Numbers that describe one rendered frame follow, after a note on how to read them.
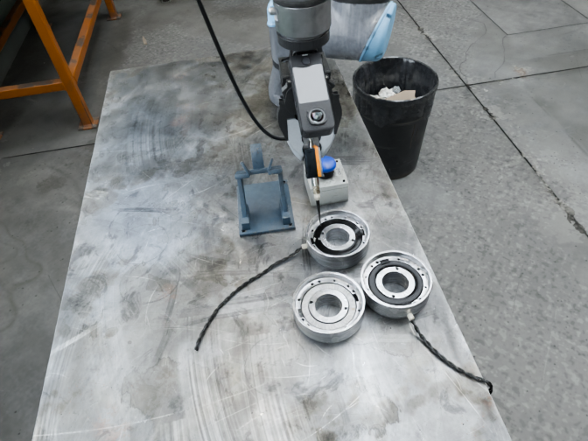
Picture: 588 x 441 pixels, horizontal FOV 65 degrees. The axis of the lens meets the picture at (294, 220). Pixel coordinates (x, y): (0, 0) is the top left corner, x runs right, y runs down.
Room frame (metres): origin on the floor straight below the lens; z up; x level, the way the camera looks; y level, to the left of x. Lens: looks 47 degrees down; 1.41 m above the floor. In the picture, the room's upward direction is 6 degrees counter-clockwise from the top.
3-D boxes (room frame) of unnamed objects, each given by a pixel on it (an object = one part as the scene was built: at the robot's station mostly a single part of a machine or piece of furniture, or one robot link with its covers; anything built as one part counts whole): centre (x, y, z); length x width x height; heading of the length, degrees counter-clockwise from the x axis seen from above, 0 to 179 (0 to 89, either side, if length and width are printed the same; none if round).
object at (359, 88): (1.63, -0.46, 0.21); 0.34 x 0.34 x 0.43
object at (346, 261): (0.50, -0.07, 0.82); 0.10 x 0.10 x 0.04
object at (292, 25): (0.61, -0.04, 1.15); 0.08 x 0.08 x 0.05
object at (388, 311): (0.39, -0.14, 0.82); 0.10 x 0.10 x 0.04
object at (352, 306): (0.37, -0.04, 0.82); 0.08 x 0.08 x 0.02
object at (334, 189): (0.64, -0.07, 0.82); 0.08 x 0.07 x 0.05; 5
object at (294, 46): (0.62, -0.04, 1.07); 0.09 x 0.08 x 0.12; 3
